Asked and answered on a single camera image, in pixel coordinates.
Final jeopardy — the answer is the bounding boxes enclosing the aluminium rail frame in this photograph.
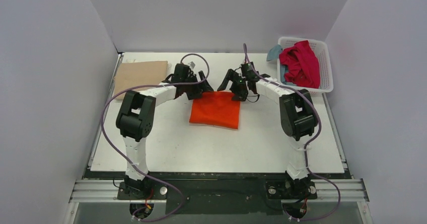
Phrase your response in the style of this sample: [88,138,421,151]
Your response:
[69,179,369,203]

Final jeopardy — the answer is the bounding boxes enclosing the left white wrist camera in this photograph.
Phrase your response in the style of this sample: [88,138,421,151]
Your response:
[185,61,195,69]

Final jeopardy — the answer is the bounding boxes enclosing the crimson red t shirt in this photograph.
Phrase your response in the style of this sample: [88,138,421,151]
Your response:
[279,40,321,89]

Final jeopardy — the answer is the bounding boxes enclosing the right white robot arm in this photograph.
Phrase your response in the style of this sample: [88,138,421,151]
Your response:
[217,62,319,198]

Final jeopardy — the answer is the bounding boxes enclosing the folded beige t shirt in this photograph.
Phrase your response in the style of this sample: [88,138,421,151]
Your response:
[114,61,169,95]

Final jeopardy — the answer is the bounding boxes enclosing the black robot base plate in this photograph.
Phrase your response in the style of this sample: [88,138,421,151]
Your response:
[113,172,342,219]

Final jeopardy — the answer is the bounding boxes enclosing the teal blue t shirt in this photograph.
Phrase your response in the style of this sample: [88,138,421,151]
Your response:
[266,44,283,61]

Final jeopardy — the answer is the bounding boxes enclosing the orange t shirt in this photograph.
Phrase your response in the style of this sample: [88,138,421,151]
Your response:
[189,92,241,130]

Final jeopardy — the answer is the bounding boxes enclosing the white plastic laundry basket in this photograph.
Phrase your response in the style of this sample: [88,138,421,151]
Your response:
[277,36,334,94]

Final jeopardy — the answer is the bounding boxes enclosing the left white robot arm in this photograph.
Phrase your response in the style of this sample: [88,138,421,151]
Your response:
[116,62,213,199]

